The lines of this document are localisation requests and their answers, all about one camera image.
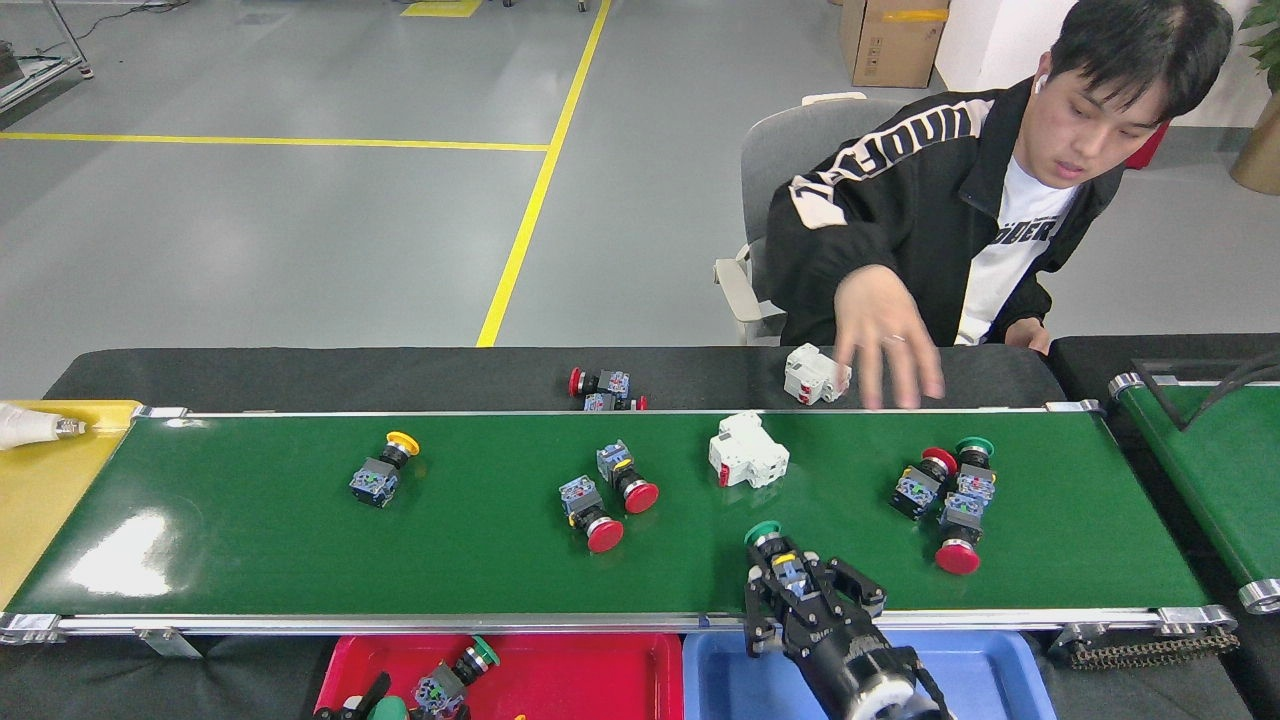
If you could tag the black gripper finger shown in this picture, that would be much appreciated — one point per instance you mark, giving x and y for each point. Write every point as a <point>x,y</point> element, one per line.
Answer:
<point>765,625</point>
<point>372,695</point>
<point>850,585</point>

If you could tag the person's right hand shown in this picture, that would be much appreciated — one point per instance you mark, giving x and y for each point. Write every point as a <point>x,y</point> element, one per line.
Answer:
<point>885,330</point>

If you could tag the white light bulb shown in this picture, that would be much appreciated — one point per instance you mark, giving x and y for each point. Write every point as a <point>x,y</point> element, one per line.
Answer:
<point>25,425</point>

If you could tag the person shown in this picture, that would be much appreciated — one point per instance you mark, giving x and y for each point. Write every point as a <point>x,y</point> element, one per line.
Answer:
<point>900,200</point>

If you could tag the red plastic bin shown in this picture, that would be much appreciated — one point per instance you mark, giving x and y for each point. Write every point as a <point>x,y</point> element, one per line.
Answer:
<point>580,680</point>

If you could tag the yellow plastic tray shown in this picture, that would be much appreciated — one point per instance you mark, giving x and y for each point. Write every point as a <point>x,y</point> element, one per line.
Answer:
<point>40,520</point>

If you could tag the white metal rack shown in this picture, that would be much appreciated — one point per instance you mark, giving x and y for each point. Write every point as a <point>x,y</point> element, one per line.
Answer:
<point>40,85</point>

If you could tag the red push button switch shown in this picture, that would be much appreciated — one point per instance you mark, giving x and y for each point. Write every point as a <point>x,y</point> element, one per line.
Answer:
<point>640,497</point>
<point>612,383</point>
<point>598,402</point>
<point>957,558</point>
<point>915,492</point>
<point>605,535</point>

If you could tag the potted plant tan pot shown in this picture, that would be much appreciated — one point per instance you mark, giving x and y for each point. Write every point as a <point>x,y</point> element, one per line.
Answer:
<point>1260,160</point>

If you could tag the blue plastic bin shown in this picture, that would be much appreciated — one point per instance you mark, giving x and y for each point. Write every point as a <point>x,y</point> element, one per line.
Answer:
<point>1000,680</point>

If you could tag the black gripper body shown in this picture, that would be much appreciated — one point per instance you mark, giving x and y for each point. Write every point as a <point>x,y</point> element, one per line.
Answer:
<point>845,650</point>

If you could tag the red fire extinguisher box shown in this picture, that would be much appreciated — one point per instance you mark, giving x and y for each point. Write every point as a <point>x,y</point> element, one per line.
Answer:
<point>1148,150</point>

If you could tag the grey office chair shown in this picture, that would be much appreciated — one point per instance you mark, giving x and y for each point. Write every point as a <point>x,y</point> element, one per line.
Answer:
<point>790,150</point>

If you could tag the white circuit breaker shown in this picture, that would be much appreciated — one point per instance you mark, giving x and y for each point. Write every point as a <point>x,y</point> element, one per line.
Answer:
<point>750,455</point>
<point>812,375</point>

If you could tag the brown cardboard box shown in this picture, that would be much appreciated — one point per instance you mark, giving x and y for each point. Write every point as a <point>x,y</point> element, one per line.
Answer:
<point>890,45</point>

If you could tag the dark grey device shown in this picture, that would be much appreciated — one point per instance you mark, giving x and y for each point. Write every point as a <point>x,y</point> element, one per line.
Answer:
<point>8,62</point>

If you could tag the person's left hand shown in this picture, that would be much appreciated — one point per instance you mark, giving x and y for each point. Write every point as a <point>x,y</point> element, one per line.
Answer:
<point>1030,337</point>

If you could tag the green conveyor belt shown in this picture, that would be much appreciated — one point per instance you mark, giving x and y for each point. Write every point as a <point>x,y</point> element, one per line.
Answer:
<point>1220,480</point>
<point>480,580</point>

